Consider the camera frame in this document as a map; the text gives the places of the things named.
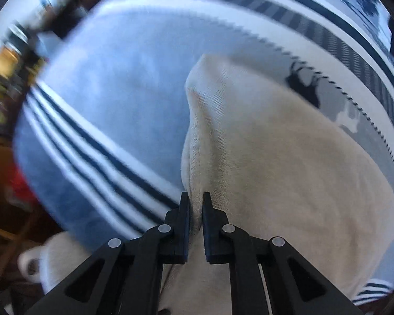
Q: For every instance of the white paper roll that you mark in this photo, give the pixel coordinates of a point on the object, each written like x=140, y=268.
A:
x=59, y=262

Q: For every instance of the blue striped blanket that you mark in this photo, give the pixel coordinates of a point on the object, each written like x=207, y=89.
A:
x=118, y=88

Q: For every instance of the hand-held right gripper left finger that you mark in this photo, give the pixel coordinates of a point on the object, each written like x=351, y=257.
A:
x=185, y=229

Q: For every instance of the wooden chair frame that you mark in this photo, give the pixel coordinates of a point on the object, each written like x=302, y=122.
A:
x=3, y=228

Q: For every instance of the cream knit garment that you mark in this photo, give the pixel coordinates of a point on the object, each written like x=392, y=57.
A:
x=282, y=187

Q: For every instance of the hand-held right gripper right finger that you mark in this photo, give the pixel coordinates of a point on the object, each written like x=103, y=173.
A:
x=207, y=229

